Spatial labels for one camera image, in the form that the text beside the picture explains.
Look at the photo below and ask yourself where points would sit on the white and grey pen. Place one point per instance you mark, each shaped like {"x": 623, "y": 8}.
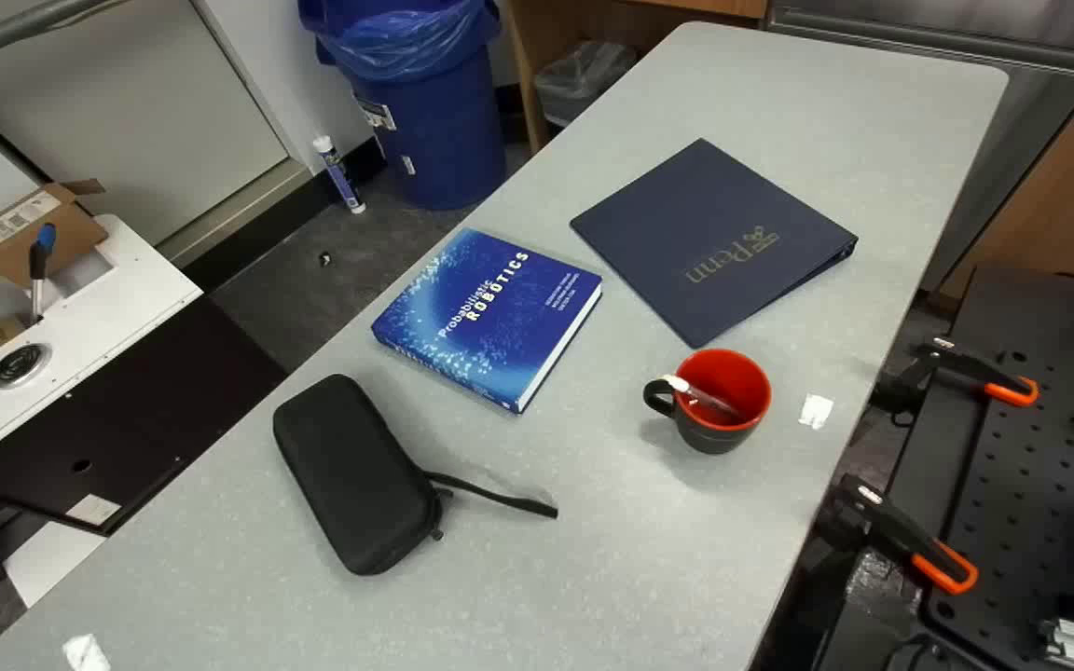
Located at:
{"x": 680, "y": 386}

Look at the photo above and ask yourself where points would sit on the blue hardcover book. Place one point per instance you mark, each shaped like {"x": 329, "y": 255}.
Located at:
{"x": 490, "y": 316}

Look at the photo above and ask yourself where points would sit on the red and black mug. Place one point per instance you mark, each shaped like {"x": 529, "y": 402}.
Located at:
{"x": 724, "y": 376}

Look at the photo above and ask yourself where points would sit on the navy blue Penn folder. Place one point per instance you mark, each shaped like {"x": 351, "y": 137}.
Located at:
{"x": 707, "y": 243}

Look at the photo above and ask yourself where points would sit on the black zippered pouch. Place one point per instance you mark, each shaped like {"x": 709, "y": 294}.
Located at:
{"x": 370, "y": 500}

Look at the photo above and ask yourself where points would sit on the grey mesh waste basket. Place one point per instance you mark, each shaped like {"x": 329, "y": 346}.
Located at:
{"x": 577, "y": 81}

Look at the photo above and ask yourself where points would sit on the white tape piece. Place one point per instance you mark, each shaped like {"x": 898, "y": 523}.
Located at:
{"x": 816, "y": 412}

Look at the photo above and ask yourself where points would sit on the blue trash bin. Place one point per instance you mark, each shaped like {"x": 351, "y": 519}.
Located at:
{"x": 422, "y": 76}

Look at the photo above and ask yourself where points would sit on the orange black clamp near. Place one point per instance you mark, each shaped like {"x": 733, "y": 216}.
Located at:
{"x": 933, "y": 562}

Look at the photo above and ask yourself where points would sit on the orange black clamp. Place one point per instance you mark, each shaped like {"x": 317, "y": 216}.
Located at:
{"x": 933, "y": 562}
{"x": 985, "y": 376}

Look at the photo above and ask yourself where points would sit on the orange black clamp far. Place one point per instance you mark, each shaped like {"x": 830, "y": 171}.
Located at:
{"x": 985, "y": 376}

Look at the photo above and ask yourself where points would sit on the white stove top unit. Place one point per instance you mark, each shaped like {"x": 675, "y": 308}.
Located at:
{"x": 96, "y": 321}

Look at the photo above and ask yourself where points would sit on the black perforated mounting board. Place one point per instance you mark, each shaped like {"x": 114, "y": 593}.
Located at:
{"x": 1017, "y": 496}

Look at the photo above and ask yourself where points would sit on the open cardboard box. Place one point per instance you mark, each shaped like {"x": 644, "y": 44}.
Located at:
{"x": 51, "y": 219}

